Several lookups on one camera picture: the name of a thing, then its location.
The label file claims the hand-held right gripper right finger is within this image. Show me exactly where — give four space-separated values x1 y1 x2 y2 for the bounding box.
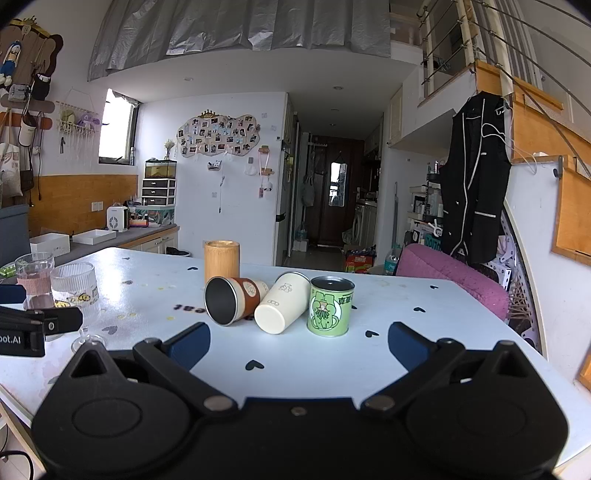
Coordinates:
359 322 533 414

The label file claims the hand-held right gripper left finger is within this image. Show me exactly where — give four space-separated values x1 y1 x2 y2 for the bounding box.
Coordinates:
61 322 239 414

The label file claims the brown paper cup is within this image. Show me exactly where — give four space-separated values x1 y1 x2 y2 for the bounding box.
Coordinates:
204 275 270 328

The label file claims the white paper cup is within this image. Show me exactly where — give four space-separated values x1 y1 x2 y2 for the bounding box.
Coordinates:
254 271 311 335

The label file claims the bamboo cup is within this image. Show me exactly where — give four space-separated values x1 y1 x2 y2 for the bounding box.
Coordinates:
204 239 241 288

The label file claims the glass with pink sleeve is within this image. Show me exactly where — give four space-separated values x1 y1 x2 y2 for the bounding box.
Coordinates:
15 252 55 309

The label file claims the ribbed glass with bee print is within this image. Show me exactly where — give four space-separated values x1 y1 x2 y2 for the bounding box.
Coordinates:
50 261 106 355

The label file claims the grey storage box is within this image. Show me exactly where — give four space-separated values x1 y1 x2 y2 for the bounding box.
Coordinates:
0 204 31 269

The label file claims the flat white box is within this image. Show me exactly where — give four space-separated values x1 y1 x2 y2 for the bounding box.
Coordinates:
72 229 117 246
30 233 71 257

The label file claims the pink cushioned chair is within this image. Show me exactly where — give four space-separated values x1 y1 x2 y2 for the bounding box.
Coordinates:
396 243 511 322

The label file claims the plastic water bottle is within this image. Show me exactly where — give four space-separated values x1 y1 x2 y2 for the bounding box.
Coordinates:
383 246 403 277

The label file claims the green printed can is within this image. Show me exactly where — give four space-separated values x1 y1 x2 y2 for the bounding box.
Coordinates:
307 275 356 338

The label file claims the red snack box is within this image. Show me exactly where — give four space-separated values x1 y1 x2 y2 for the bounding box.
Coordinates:
344 248 376 274

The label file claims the white countertop appliance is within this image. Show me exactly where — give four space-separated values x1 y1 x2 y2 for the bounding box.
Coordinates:
106 205 130 232

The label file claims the kitchen counter cabinet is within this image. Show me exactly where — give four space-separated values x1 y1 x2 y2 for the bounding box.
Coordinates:
30 224 180 260

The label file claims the white perforated metal rack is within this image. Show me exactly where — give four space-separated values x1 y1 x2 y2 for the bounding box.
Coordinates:
488 215 546 354

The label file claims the washing machine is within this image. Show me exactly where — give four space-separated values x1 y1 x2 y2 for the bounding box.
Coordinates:
353 203 378 248

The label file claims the canvas tote bag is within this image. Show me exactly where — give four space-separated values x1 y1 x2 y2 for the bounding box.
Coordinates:
0 110 22 200

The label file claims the cluttered storage shelf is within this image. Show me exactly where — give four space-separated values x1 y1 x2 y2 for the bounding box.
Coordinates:
406 161 445 252

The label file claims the dark wooden door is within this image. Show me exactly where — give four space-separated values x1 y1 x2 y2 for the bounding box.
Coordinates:
318 136 366 246

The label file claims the small drawer unit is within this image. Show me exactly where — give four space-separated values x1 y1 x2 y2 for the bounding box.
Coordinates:
141 178 177 208

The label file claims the black jacket with white trim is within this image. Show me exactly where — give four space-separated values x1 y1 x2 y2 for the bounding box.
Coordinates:
438 90 513 267

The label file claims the fish tank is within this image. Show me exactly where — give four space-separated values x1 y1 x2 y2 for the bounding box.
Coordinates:
144 159 179 180

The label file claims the window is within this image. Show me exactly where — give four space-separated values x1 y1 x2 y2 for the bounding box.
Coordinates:
98 88 140 166

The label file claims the cloud-shaped photo board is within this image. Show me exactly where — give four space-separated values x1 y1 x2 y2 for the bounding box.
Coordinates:
177 110 262 159

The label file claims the plush doll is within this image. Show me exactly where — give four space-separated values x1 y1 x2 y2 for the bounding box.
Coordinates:
0 39 22 88

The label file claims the wooden staircase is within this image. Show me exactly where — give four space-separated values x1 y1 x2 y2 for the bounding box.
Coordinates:
475 59 591 393

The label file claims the metal stair railing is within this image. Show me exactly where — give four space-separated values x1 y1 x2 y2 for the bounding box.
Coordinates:
418 0 591 181

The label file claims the grey plastic sheet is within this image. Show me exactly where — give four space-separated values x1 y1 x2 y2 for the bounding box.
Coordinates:
87 0 393 82

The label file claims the black cable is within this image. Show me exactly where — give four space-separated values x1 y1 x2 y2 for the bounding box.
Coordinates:
0 415 34 480

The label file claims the brown wall organizer board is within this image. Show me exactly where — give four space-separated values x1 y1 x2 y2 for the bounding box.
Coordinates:
0 17 64 117

